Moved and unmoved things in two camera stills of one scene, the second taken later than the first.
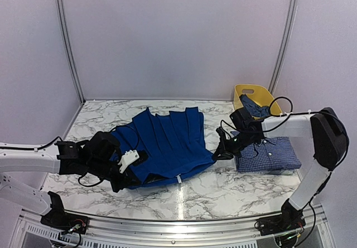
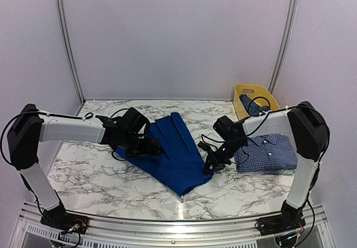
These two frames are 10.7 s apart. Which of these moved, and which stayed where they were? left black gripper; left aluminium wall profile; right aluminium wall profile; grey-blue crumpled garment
Moved: left black gripper
Stayed: grey-blue crumpled garment; right aluminium wall profile; left aluminium wall profile
